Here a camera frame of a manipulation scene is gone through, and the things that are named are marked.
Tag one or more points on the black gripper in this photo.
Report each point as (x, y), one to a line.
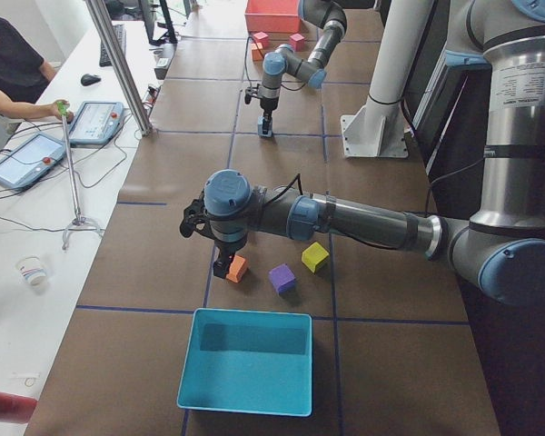
(267, 107)
(228, 250)

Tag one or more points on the light blue foam block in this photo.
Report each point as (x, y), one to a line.
(265, 127)

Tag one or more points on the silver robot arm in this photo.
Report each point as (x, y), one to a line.
(500, 248)
(331, 19)

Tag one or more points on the orange foam block left side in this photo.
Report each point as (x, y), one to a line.
(237, 269)

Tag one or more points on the orange foam block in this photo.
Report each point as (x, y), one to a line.
(257, 53)
(237, 269)

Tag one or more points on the purple foam block left side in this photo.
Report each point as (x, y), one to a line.
(282, 278)

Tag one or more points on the orange foam block right side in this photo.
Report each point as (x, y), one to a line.
(257, 53)

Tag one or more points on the maroon foam block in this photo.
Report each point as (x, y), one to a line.
(297, 42)
(261, 38)

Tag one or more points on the yellow foam block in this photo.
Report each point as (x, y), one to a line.
(315, 257)

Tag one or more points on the teal plastic bin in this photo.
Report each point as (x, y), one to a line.
(248, 362)

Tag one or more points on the pink plastic bin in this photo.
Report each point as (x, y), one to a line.
(273, 16)

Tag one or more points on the far teach pendant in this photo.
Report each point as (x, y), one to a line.
(95, 123)

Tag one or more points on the teach pendant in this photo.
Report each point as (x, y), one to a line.
(30, 161)
(95, 123)

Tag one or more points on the black computer mouse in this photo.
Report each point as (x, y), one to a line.
(90, 79)

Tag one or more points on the paper cup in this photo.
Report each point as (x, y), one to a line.
(33, 272)

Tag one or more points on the near teach pendant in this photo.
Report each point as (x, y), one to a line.
(30, 161)

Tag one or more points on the person in black shirt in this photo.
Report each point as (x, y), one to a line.
(24, 76)

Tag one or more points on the red bottle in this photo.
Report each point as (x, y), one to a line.
(16, 408)

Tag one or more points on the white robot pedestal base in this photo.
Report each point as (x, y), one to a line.
(377, 129)

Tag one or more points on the aluminium frame post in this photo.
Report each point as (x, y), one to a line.
(103, 25)

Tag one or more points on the green handled grabber stick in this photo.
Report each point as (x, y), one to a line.
(80, 222)

